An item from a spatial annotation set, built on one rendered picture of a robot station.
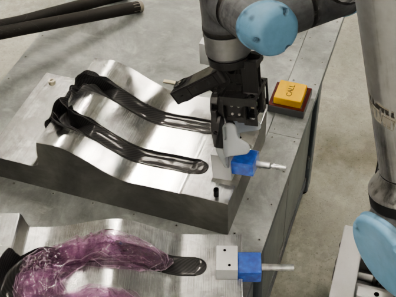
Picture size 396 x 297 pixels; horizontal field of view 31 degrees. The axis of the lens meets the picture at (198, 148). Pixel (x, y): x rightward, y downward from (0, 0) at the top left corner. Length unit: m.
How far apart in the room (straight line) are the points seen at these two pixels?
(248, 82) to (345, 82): 1.75
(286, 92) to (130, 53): 0.40
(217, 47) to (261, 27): 0.16
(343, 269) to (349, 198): 1.41
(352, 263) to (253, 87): 0.32
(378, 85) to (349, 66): 2.23
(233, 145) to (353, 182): 1.34
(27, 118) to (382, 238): 0.91
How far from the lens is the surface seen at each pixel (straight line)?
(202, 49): 1.51
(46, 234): 1.30
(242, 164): 1.27
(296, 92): 1.58
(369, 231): 0.83
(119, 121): 1.42
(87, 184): 1.40
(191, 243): 1.28
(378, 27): 0.73
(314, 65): 1.71
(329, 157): 2.61
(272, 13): 1.00
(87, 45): 1.79
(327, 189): 2.51
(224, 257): 1.23
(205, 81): 1.20
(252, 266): 1.23
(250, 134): 1.44
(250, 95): 1.19
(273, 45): 1.02
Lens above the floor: 1.88
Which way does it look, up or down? 46 degrees down
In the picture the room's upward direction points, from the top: 2 degrees counter-clockwise
